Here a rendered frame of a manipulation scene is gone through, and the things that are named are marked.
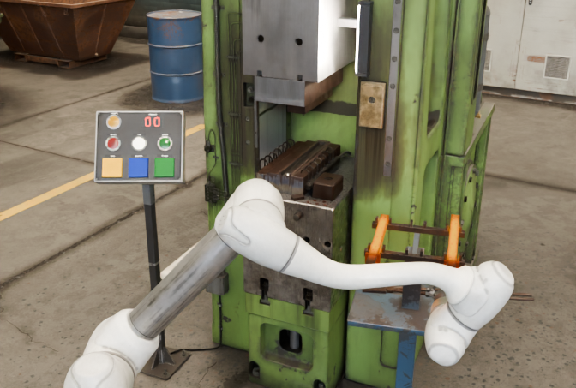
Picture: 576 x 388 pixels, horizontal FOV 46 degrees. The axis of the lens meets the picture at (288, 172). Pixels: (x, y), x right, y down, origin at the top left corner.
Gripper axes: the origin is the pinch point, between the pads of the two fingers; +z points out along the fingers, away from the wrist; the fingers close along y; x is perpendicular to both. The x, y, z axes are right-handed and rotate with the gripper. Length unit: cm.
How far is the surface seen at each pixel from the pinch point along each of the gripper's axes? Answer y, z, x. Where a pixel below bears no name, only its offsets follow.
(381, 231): -23.5, 20.0, 1.0
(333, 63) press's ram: -49, 62, 47
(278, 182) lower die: -67, 49, 2
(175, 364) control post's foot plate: -115, 48, -92
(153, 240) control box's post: -121, 47, -29
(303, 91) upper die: -57, 47, 40
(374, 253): -23.5, 3.4, 1.6
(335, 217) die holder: -43, 41, -6
